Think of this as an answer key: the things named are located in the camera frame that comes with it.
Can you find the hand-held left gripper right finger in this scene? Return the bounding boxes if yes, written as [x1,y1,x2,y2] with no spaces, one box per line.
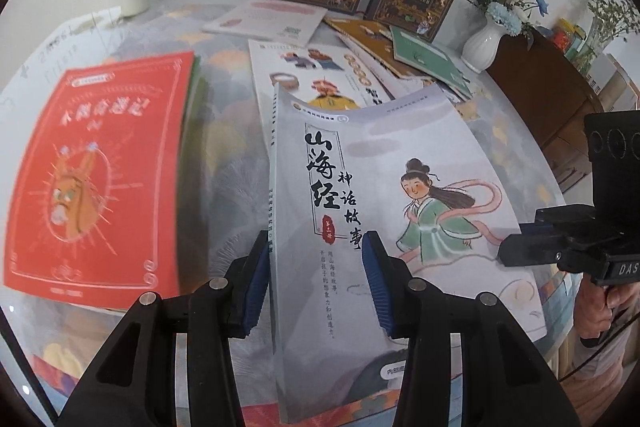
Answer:
[361,230,583,427]

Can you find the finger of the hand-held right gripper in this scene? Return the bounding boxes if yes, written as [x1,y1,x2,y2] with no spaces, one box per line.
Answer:
[534,205,596,234]
[497,231,571,268]

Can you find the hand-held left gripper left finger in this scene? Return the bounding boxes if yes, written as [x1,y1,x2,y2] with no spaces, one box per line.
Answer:
[55,229,272,427]

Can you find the white book green-robed figure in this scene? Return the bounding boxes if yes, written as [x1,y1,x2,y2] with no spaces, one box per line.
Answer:
[267,82,547,425]

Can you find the white book with pink cloud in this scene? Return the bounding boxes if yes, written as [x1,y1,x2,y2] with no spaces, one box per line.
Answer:
[201,0,328,48]

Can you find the person's right forearm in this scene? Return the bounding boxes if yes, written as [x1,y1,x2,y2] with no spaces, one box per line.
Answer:
[570,337,636,413]

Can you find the person's right hand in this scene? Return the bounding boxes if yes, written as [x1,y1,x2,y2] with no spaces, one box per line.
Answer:
[572,279,640,344]

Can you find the brown wooden cabinet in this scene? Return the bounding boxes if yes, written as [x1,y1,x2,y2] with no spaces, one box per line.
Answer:
[487,27,606,195]

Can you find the white plastic appliance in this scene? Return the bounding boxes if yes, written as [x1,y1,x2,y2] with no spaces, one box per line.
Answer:
[585,52,631,108]

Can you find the glass vase with green plant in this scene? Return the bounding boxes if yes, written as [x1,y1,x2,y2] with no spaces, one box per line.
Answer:
[565,0,638,62]

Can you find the white ceramic vase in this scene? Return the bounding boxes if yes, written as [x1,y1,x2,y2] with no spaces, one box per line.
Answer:
[461,14,508,74]

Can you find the red book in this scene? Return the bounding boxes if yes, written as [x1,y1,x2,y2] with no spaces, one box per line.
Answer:
[2,51,197,310]

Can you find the teal green book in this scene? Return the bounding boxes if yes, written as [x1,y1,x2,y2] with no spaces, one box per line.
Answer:
[390,26,473,100]

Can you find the white book with small figures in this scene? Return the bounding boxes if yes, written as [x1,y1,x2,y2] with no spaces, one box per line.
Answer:
[248,38,401,118]

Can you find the orange book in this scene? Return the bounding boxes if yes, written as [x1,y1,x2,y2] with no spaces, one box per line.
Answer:
[322,18,431,80]

